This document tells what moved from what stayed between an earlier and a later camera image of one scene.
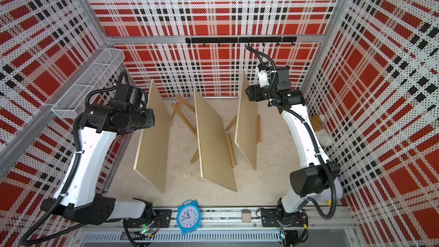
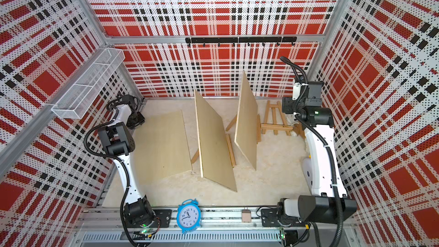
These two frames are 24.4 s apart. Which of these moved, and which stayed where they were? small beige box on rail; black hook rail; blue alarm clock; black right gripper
Moved: black right gripper
Stayed: small beige box on rail; blue alarm clock; black hook rail
